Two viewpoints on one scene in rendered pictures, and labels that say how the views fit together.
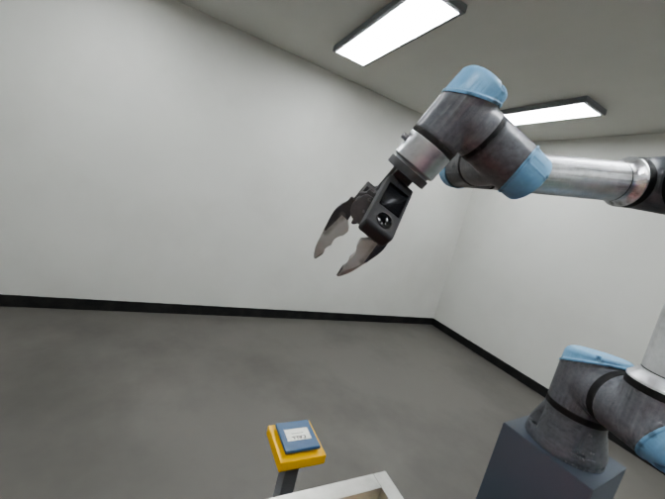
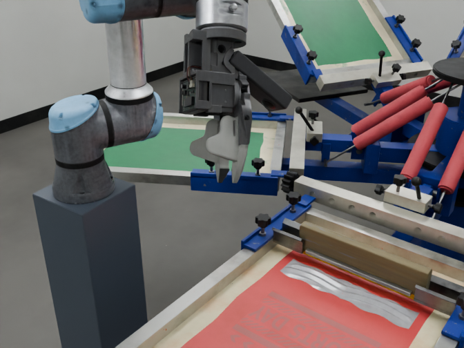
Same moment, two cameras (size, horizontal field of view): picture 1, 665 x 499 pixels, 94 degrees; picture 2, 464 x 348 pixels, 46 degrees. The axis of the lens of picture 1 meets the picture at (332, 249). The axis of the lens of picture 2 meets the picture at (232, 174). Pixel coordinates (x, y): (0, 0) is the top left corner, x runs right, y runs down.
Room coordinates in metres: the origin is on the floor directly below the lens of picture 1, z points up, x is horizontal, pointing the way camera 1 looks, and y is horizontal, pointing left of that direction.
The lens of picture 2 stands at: (0.81, 0.64, 1.87)
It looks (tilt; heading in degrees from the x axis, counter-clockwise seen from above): 27 degrees down; 246
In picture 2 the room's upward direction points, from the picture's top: straight up
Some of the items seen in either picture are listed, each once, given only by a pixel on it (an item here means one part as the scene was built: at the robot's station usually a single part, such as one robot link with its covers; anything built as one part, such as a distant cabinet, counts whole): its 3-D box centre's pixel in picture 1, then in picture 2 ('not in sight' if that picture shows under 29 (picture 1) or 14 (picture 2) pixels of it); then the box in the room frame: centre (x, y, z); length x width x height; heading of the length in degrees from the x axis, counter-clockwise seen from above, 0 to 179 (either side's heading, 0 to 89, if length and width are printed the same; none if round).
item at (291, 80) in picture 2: not in sight; (357, 115); (-0.75, -1.35, 0.91); 1.34 x 0.41 x 0.08; 88
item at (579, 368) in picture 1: (592, 379); (79, 127); (0.64, -0.61, 1.37); 0.13 x 0.12 x 0.14; 5
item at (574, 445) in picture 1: (570, 425); (81, 171); (0.65, -0.61, 1.25); 0.15 x 0.15 x 0.10
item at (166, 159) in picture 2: not in sight; (220, 127); (0.04, -1.16, 1.05); 1.08 x 0.61 x 0.23; 148
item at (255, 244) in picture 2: not in sight; (277, 230); (0.13, -0.54, 0.98); 0.30 x 0.05 x 0.07; 28
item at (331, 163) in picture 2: not in sight; (293, 168); (-0.20, -1.01, 0.90); 1.24 x 0.06 x 0.06; 148
